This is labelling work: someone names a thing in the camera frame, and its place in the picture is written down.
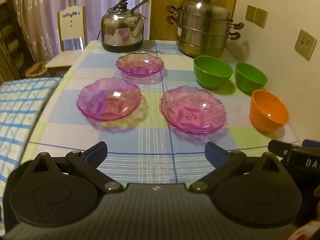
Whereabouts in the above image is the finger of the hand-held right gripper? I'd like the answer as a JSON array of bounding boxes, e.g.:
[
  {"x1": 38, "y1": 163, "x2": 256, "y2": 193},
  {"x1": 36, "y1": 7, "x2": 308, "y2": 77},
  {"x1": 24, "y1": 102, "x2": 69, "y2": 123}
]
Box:
[
  {"x1": 302, "y1": 139, "x2": 320, "y2": 149},
  {"x1": 268, "y1": 140, "x2": 300, "y2": 159}
]

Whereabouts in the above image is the green plastic bowl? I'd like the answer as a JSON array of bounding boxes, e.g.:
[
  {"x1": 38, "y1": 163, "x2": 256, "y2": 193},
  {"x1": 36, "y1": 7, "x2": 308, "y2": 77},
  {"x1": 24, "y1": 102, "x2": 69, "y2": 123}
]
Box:
[
  {"x1": 194, "y1": 56, "x2": 234, "y2": 90},
  {"x1": 235, "y1": 62, "x2": 268, "y2": 94}
]

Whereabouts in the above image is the large beige wall socket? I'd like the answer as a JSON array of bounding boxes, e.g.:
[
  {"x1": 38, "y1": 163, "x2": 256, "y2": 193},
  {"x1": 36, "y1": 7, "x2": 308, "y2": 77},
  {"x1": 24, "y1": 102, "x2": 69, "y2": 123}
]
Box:
[{"x1": 294, "y1": 29, "x2": 317, "y2": 61}]

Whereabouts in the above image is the stainless steel steamer pot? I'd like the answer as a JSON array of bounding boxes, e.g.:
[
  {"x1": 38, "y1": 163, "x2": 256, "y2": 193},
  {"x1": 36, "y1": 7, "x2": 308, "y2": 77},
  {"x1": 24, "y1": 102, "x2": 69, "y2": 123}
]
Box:
[{"x1": 166, "y1": 0, "x2": 245, "y2": 58}]

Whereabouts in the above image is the orange plastic bowl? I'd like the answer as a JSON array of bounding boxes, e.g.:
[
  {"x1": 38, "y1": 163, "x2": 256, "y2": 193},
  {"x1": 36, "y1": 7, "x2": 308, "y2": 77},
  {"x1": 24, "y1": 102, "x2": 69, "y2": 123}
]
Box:
[{"x1": 249, "y1": 89, "x2": 290, "y2": 133}]

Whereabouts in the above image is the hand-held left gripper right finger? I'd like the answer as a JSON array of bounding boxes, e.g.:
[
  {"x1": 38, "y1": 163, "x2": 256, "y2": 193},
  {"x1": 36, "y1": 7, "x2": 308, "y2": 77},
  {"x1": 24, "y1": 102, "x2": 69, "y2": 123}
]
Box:
[{"x1": 189, "y1": 142, "x2": 288, "y2": 194}]

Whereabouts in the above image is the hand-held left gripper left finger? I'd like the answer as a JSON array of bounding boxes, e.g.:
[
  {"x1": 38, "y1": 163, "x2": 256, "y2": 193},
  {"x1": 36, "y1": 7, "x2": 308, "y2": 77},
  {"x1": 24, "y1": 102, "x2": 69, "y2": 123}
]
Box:
[{"x1": 29, "y1": 141, "x2": 124, "y2": 194}]

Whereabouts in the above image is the dark shelf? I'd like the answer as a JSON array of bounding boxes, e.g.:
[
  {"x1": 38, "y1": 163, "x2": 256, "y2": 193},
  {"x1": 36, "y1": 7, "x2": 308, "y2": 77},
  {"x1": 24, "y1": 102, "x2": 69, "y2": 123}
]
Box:
[{"x1": 0, "y1": 0, "x2": 35, "y2": 82}]

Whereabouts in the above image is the person's right hand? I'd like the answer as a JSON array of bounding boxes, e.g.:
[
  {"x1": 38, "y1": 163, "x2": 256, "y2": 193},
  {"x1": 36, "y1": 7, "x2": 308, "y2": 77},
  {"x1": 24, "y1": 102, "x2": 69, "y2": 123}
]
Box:
[{"x1": 312, "y1": 185, "x2": 320, "y2": 219}]

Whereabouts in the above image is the purple glass plate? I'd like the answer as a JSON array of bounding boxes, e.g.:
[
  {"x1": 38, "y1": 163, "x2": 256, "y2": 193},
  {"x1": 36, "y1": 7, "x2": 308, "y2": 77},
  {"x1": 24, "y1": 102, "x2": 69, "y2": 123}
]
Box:
[
  {"x1": 116, "y1": 52, "x2": 164, "y2": 78},
  {"x1": 76, "y1": 77, "x2": 142, "y2": 123},
  {"x1": 160, "y1": 85, "x2": 227, "y2": 136}
]

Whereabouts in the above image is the blue checkered cloth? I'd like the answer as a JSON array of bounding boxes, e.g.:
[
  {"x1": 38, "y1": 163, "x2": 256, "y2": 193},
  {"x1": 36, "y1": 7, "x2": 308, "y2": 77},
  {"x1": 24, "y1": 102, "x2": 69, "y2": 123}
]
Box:
[{"x1": 0, "y1": 77, "x2": 63, "y2": 233}]

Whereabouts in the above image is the woven basket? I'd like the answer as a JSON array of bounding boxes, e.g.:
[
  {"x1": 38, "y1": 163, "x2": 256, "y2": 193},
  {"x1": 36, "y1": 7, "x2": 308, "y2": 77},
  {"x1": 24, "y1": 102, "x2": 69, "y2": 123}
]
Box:
[{"x1": 25, "y1": 61, "x2": 50, "y2": 78}]

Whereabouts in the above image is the white wooden chair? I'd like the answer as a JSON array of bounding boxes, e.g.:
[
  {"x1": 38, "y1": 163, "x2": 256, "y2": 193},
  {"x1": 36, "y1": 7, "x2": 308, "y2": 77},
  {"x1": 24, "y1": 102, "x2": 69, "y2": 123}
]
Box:
[{"x1": 45, "y1": 6, "x2": 88, "y2": 77}]

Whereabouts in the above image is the stainless steel kettle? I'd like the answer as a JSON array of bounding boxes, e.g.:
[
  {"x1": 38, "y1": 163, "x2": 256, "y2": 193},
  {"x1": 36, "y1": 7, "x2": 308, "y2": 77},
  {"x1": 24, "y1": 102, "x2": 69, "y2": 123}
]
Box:
[{"x1": 101, "y1": 0, "x2": 148, "y2": 53}]

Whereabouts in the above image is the checkered tablecloth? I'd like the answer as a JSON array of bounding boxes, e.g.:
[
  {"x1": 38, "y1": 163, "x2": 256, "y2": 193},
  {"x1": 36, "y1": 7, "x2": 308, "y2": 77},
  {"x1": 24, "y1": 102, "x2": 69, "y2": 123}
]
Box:
[{"x1": 21, "y1": 40, "x2": 300, "y2": 184}]

